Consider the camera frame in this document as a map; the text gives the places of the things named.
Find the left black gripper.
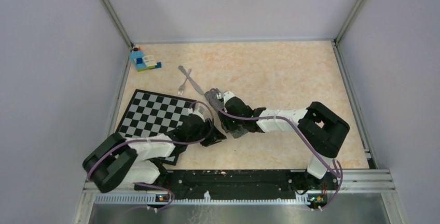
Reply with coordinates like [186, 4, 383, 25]
[187, 117, 226, 147]

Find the grey cloth napkin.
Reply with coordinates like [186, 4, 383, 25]
[204, 89, 227, 120]

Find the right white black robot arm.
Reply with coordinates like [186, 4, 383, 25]
[218, 91, 350, 189]

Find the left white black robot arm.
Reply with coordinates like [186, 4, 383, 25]
[82, 114, 226, 193]

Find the silver fork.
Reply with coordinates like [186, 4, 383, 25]
[177, 78, 188, 96]

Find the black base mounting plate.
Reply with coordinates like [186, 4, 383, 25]
[154, 170, 338, 200]

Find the black white checkerboard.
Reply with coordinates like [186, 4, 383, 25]
[115, 89, 197, 166]

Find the silver table knife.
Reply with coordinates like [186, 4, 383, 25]
[178, 65, 205, 95]

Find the colourful toy brick block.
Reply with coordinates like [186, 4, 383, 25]
[129, 45, 162, 72]

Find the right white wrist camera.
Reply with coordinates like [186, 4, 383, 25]
[215, 91, 235, 104]

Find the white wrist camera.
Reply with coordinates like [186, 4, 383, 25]
[188, 105, 207, 121]
[215, 91, 235, 104]

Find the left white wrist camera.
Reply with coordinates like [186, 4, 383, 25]
[188, 105, 207, 121]

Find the grey slotted cable duct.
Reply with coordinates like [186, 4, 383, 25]
[94, 192, 310, 205]

